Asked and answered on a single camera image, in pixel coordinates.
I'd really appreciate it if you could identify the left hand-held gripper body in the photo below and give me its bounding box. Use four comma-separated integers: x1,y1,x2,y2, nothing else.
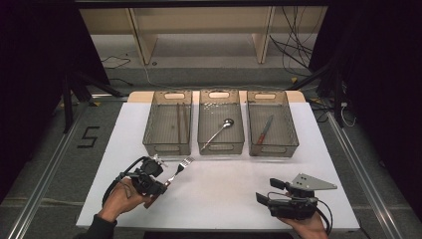
129,153,168,196

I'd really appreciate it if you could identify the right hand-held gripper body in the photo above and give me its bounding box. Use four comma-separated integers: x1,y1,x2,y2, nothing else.
266,172,338,221

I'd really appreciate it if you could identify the wooden-handled fork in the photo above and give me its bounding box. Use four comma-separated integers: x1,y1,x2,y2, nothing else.
143,156,196,210

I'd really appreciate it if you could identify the smoky clear plastic bin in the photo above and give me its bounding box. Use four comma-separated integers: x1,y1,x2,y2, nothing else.
197,89,246,156
142,90,194,157
246,90,301,158

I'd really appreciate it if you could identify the wooden-handled knife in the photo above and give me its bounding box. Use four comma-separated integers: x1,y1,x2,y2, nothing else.
255,115,276,146

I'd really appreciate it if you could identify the metal spoon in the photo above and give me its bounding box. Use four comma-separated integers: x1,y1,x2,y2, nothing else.
199,118,235,152

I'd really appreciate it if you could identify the person's right hand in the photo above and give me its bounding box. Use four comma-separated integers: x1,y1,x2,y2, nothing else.
278,213,329,239

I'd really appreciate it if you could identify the person's left hand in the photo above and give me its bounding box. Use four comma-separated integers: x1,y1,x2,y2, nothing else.
99,177,150,223

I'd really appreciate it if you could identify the white table sheet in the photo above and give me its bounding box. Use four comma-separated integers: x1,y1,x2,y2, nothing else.
76,101,361,232

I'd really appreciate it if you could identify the black metal stand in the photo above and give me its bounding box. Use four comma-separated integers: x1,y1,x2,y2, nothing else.
287,63,346,129

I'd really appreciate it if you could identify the black tripod stand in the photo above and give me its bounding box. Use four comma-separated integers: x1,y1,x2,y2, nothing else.
61,70,124,134

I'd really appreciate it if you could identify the light wooden shelf unit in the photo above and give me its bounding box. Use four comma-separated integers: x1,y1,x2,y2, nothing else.
79,6,327,66

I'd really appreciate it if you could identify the black curtain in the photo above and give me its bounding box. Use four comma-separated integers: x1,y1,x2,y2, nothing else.
0,0,111,204
308,0,422,221

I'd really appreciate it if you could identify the left hand-held gripper black cable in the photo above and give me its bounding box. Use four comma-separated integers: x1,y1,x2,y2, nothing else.
102,155,147,207

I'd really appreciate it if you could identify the hand-held gripper black cable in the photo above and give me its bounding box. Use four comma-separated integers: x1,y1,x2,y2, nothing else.
316,198,334,235
102,155,147,207

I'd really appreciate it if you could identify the right hand-held gripper black cable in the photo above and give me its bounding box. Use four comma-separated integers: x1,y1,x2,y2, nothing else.
316,198,334,235

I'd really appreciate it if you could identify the aluminium floor rail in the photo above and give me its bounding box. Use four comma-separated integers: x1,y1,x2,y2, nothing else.
6,99,93,239
326,112,405,239

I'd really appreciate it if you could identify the white floor cable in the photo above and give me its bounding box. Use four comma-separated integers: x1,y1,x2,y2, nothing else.
340,103,357,128

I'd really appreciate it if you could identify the thin black floor cable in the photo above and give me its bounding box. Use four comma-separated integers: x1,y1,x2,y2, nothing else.
101,54,134,88

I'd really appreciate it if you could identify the bundle of black hanging cables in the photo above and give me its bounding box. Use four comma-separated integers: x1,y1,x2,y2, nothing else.
269,6,316,72

